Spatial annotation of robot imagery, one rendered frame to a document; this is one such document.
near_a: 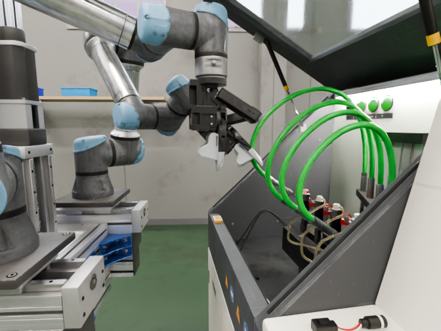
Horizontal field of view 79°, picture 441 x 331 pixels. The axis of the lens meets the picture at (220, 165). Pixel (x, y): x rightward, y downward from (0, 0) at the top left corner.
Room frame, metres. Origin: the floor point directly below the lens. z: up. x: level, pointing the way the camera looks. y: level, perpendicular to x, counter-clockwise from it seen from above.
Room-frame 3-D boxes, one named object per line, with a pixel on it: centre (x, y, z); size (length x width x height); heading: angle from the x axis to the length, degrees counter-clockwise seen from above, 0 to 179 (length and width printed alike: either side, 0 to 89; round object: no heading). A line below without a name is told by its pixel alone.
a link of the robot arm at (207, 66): (0.64, 0.02, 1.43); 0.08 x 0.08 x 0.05
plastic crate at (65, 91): (3.07, 1.56, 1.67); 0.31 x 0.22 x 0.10; 93
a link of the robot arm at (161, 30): (0.61, 0.12, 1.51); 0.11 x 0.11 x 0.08; 28
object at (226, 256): (0.77, -0.03, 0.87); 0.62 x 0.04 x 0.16; 10
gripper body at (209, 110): (0.64, 0.03, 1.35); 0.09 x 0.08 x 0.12; 100
